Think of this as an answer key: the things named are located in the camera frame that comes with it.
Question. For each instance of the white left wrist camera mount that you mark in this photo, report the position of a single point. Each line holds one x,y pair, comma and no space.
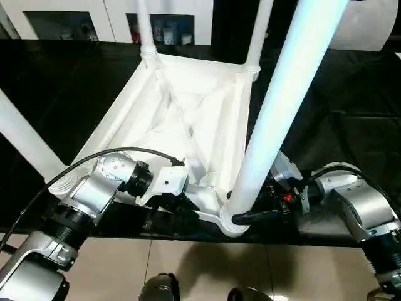
169,182

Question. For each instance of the black work mat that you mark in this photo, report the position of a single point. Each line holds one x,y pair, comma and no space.
62,78

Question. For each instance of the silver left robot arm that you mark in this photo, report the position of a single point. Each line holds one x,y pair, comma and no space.
91,191

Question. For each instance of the white cabinet with glass doors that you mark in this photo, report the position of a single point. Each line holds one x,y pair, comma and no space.
109,15

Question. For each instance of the black box with gold label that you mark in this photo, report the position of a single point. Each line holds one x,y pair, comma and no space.
232,25

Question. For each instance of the black robot foot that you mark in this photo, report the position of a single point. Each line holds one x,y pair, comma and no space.
247,294
161,288

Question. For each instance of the red box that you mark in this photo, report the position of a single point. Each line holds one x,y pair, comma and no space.
135,31

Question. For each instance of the small white box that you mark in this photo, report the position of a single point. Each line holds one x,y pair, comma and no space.
186,39

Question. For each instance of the black right robot foot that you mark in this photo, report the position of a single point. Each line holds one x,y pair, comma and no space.
247,294

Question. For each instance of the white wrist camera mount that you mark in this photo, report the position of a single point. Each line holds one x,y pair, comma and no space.
169,182
286,169

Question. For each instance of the black left robot foot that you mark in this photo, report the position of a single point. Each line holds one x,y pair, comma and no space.
161,288

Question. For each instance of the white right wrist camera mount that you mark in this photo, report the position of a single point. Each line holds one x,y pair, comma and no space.
286,169

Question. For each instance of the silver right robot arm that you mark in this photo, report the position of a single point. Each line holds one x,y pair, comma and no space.
360,200

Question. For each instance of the white plastic table top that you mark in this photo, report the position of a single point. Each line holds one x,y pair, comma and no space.
188,94

